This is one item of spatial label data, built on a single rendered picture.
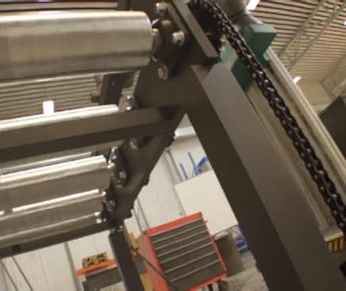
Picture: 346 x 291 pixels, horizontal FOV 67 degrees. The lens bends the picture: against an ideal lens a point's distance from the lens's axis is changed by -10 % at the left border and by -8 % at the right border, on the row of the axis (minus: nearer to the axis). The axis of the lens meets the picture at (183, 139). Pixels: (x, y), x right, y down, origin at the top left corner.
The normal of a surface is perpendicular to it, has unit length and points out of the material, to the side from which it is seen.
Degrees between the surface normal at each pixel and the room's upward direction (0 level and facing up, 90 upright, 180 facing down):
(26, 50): 144
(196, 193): 90
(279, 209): 90
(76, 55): 155
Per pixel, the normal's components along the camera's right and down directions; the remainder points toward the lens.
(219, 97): 0.33, -0.51
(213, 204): -0.06, -0.40
